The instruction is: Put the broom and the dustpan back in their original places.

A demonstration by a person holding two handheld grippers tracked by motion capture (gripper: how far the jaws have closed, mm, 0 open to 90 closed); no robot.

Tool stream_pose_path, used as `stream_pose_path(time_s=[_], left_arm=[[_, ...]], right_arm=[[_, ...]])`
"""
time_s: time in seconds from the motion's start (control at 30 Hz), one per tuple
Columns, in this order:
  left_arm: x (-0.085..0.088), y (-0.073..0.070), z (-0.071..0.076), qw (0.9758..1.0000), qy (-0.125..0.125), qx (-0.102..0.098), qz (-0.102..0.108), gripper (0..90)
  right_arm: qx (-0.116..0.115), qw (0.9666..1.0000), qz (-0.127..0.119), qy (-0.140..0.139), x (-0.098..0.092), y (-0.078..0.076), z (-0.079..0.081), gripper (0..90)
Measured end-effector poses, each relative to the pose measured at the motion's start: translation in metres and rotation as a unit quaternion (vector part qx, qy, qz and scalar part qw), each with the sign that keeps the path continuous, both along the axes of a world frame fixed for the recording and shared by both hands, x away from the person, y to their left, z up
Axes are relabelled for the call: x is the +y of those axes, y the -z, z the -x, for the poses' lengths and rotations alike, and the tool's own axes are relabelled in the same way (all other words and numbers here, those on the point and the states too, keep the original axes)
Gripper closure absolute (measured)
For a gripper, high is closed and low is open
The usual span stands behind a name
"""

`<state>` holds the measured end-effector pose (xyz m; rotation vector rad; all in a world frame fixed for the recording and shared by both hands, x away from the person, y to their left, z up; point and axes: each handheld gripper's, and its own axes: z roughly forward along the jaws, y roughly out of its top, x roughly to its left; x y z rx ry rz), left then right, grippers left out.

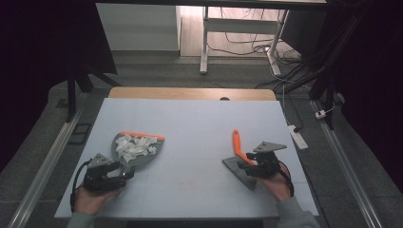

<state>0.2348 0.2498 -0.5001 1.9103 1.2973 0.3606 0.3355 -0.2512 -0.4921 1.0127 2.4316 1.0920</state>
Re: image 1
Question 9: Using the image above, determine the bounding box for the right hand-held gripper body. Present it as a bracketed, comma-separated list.
[252, 141, 288, 179]

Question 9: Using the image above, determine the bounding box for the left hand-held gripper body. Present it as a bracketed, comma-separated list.
[83, 153, 118, 193]

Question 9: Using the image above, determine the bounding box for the grey brush with orange handle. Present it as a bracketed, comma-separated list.
[221, 128, 259, 192]

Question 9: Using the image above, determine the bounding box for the grey dustpan with orange edge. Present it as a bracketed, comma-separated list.
[111, 130, 165, 179]

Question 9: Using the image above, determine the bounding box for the pile of white paper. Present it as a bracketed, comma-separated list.
[114, 133, 159, 163]

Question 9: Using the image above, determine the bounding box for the person's right hand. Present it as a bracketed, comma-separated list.
[258, 162, 293, 203]

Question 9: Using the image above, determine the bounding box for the person's left hand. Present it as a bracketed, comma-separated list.
[75, 187, 122, 217]

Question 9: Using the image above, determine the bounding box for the black floor plate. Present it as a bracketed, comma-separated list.
[67, 123, 93, 146]

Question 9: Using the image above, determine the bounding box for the white power strip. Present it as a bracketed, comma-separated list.
[287, 124, 309, 151]

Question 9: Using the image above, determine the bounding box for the black tripod stand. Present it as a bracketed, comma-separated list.
[65, 63, 122, 124]

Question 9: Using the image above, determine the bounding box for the pale blue table board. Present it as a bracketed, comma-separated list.
[54, 97, 319, 220]

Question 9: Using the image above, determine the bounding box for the wooden table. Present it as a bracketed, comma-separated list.
[107, 86, 278, 102]

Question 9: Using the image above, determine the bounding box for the black metal stand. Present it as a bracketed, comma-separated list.
[275, 12, 365, 131]

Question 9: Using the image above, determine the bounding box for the dark curtain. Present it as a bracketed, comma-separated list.
[0, 0, 118, 174]
[329, 0, 403, 184]

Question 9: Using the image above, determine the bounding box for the white cabinet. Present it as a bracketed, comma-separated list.
[95, 3, 182, 52]

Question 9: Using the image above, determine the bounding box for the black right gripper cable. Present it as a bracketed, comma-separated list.
[278, 161, 295, 198]

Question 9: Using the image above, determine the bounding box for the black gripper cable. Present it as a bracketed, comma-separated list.
[69, 160, 93, 213]
[278, 161, 295, 198]

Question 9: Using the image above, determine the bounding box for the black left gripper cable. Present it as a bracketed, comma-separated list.
[69, 160, 93, 213]

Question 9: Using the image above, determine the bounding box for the black power strip cable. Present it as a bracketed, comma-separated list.
[282, 84, 305, 133]

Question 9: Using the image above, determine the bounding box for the aluminium floor rail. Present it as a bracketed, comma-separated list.
[6, 107, 84, 228]
[312, 101, 385, 228]

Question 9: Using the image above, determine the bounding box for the tangle of floor cables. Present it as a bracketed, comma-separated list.
[207, 8, 307, 93]

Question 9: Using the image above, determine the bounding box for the white desk frame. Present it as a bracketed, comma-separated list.
[199, 6, 290, 77]

